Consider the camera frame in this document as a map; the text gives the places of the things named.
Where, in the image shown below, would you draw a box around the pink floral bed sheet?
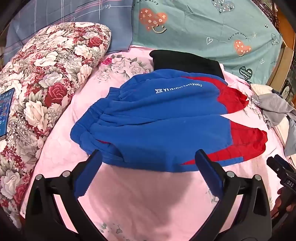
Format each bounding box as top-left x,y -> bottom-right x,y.
20,45 -> 292,241

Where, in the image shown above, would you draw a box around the teal heart-print pillow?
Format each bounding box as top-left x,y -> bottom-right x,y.
129,0 -> 284,84

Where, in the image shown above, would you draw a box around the red and white floral quilt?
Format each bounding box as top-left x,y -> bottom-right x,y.
0,22 -> 112,230

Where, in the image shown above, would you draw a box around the person's right hand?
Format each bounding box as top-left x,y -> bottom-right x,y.
271,186 -> 296,219

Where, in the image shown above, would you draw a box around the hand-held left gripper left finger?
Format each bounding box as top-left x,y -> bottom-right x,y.
24,149 -> 109,241

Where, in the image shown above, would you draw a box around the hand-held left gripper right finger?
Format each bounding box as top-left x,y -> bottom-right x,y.
194,149 -> 273,241

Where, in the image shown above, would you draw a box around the grey crumpled cloth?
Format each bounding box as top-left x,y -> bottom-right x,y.
258,92 -> 296,157

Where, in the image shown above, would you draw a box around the wooden bed frame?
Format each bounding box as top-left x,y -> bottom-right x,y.
251,0 -> 296,103

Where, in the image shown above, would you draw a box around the grey-blue plaid pillow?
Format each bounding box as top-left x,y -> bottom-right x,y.
5,0 -> 135,63

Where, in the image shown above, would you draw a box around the smartphone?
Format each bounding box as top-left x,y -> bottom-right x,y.
0,87 -> 16,141

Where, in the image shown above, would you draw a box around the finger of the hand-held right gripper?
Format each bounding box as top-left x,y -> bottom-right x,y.
266,157 -> 287,181
274,154 -> 296,174

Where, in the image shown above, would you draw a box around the blue and red pants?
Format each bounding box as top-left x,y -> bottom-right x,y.
70,69 -> 268,173

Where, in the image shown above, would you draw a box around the black folded garment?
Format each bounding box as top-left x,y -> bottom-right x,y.
149,49 -> 225,80

